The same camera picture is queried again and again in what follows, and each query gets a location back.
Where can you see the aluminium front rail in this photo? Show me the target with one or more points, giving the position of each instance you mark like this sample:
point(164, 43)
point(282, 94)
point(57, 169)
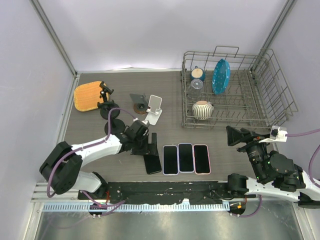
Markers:
point(288, 193)

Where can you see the orange woven mat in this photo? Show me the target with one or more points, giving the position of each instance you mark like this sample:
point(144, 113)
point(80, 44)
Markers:
point(87, 96)

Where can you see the tall black phone stand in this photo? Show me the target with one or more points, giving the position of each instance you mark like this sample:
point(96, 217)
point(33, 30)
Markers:
point(114, 127)

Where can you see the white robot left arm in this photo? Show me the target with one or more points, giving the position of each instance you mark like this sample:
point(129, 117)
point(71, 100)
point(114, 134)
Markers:
point(62, 168)

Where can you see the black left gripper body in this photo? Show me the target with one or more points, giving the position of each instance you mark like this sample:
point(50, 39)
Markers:
point(142, 142)

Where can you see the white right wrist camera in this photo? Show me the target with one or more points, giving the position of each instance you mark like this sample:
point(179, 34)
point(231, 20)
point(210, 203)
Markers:
point(277, 134)

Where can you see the grey aluminium corner post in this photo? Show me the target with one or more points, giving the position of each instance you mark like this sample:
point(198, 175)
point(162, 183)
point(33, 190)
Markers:
point(280, 20)

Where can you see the white cable duct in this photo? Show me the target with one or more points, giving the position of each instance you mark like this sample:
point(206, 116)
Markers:
point(136, 208)

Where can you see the striped white ceramic mug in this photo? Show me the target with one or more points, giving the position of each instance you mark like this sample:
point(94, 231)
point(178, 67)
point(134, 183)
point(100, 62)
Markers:
point(202, 110)

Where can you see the clear drinking glass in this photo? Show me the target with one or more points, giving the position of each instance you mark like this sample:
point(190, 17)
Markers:
point(196, 88)

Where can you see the blue polka dot plate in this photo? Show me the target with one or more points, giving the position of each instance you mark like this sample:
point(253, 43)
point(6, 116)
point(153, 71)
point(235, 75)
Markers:
point(221, 77)

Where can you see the black phone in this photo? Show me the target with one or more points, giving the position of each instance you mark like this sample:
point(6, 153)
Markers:
point(152, 164)

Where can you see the white folding phone stand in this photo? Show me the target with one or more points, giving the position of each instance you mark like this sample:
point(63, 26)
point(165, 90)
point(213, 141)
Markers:
point(154, 110)

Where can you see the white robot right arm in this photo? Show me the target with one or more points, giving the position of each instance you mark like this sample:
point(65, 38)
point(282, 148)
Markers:
point(275, 174)

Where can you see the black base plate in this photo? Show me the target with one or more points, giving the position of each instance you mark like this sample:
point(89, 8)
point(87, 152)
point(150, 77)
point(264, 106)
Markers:
point(171, 192)

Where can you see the short black phone stand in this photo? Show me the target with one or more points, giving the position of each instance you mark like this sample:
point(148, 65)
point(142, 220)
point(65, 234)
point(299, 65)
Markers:
point(107, 105)

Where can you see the round wooden phone stand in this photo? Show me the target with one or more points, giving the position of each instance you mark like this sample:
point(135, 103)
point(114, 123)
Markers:
point(140, 103)

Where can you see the grey left corner post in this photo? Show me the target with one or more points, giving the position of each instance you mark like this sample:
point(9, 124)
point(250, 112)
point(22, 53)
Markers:
point(53, 35)

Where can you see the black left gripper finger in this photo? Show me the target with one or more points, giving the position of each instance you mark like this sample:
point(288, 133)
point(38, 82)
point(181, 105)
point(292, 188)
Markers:
point(140, 151)
point(153, 148)

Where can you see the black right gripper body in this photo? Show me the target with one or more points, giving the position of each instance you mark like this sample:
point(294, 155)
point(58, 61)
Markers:
point(255, 150)

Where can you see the dark blue ceramic cup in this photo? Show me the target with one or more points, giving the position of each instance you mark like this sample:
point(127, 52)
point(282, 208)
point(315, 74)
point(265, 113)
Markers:
point(198, 73)

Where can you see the grey wire dish rack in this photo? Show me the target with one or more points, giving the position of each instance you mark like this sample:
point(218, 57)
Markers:
point(257, 97)

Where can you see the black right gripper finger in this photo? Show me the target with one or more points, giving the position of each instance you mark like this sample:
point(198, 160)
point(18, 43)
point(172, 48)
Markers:
point(236, 136)
point(247, 134)

